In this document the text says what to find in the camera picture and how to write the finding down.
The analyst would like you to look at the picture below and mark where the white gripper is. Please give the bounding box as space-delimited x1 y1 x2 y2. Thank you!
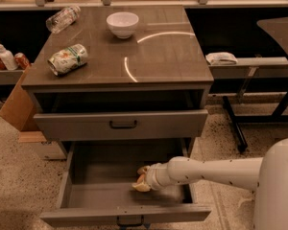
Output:
132 163 170 193

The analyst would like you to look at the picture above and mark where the orange fruit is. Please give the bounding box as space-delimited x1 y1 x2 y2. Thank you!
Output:
137 174 145 183

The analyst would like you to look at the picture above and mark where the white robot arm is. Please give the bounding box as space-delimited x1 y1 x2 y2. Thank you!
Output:
132 138 288 230

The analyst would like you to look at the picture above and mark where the open middle drawer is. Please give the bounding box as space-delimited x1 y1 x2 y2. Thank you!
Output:
40 139 211 227

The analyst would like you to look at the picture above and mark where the upper grey drawer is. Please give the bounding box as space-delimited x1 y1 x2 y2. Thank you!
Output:
34 109 208 141

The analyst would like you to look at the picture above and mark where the grey drawer cabinet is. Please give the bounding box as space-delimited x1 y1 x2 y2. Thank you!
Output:
21 5 215 142

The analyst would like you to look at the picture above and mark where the white box on floor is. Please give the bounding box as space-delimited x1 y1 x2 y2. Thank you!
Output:
18 131 66 160

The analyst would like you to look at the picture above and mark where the folded white cloth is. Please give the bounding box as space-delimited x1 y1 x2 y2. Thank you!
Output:
205 52 238 65

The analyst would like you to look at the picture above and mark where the cardboard box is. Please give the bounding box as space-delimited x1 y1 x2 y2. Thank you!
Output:
0 68 39 131

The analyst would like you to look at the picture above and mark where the green and white can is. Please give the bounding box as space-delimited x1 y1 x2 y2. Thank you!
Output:
48 44 88 76

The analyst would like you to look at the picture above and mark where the white ceramic bowl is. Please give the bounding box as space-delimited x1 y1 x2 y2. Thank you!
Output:
107 11 139 39

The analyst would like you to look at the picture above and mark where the red soda can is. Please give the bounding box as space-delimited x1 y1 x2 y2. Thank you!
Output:
14 53 31 69

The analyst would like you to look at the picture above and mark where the clear plastic bottle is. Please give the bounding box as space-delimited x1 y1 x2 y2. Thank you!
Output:
46 5 81 34

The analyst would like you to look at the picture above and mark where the white pump bottle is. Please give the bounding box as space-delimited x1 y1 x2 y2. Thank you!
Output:
0 42 18 71

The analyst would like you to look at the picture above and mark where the dark round side table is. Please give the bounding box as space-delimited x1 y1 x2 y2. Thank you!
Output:
257 17 288 58

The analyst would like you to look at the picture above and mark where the black table leg frame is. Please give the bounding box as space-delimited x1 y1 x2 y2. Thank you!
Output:
223 91 288 153

